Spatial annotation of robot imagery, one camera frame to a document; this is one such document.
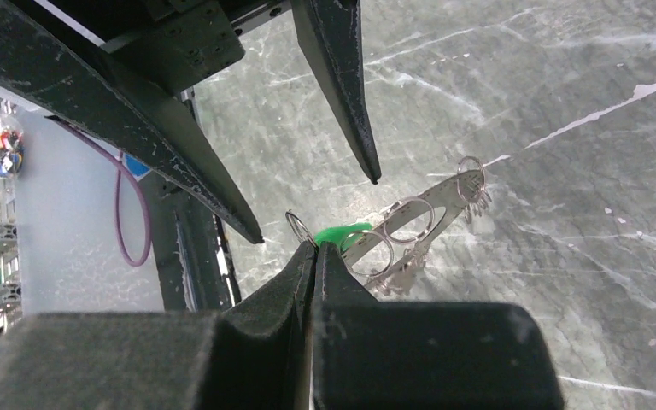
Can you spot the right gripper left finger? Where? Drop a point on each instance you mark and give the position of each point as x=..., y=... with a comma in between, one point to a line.
x=46, y=62

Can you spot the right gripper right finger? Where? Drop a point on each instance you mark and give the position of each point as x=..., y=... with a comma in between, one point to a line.
x=329, y=35

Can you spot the jar of colourful items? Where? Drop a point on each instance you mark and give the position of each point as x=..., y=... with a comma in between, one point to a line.
x=12, y=147

